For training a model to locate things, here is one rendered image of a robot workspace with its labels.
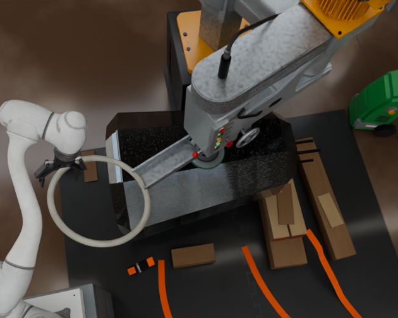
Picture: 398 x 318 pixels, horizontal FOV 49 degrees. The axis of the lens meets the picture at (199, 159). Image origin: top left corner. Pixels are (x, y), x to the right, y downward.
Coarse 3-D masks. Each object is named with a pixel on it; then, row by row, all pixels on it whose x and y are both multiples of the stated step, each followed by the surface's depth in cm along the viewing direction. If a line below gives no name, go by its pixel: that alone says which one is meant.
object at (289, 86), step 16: (336, 48) 211; (304, 64) 204; (288, 80) 209; (304, 80) 232; (256, 96) 210; (272, 96) 211; (288, 96) 228; (240, 112) 192; (256, 112) 216; (240, 128) 221
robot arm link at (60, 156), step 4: (56, 148) 154; (80, 148) 158; (56, 152) 156; (60, 152) 154; (56, 156) 157; (60, 156) 156; (64, 156) 155; (68, 156) 156; (72, 156) 156; (76, 156) 159; (64, 160) 157; (68, 160) 158; (72, 160) 159
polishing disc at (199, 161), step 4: (192, 140) 255; (196, 144) 254; (196, 148) 253; (216, 152) 253; (220, 152) 253; (200, 156) 252; (212, 156) 252; (216, 156) 252; (220, 156) 252; (196, 160) 251; (200, 160) 251; (204, 160) 251; (208, 160) 251; (212, 160) 251; (216, 160) 251; (220, 160) 252; (196, 164) 250; (200, 164) 250; (204, 164) 250; (208, 164) 250; (212, 164) 250; (216, 164) 251
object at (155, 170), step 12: (180, 144) 232; (192, 144) 233; (156, 156) 224; (168, 156) 229; (180, 156) 230; (192, 156) 226; (144, 168) 226; (156, 168) 226; (168, 168) 227; (180, 168) 228; (144, 180) 223; (156, 180) 219
